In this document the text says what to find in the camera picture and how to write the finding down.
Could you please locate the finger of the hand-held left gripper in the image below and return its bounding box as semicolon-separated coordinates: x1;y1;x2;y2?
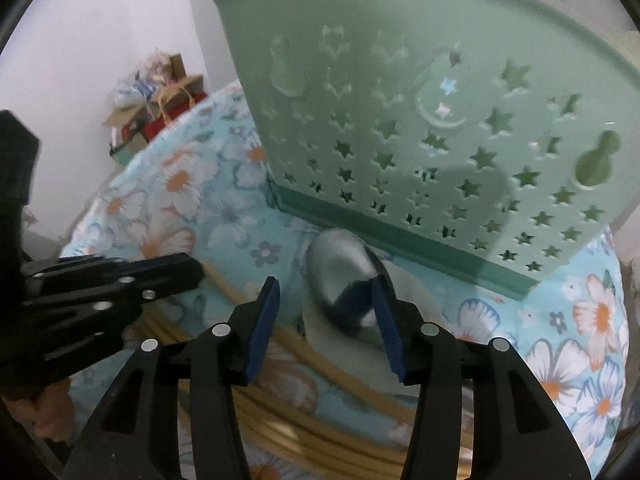
20;254;205;307
0;304;143;401

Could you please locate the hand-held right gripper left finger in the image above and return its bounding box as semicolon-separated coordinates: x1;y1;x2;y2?
62;276;281;480

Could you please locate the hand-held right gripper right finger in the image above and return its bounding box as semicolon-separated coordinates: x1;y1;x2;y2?
370;276;591;480

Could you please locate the metal spoon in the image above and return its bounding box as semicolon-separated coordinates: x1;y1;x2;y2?
306;228;401;356

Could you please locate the bamboo chopstick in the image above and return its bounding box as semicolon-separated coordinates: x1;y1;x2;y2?
131;310;473;453

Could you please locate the green star-perforated utensil basket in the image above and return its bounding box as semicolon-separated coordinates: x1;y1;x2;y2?
211;0;640;301

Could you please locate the person's left hand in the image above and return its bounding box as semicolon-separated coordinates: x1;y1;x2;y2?
27;376;77;443

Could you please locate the blue floral tablecloth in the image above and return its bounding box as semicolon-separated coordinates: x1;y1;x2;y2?
59;77;632;480

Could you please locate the teal box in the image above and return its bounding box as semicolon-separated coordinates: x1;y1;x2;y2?
109;134;152;167

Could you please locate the clear plastic bag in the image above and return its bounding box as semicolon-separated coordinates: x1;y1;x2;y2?
112;49;172;111

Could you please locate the red box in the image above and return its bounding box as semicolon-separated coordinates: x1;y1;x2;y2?
142;91;209;144

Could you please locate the brown paper bag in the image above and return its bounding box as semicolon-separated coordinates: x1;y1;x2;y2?
157;75;206;121

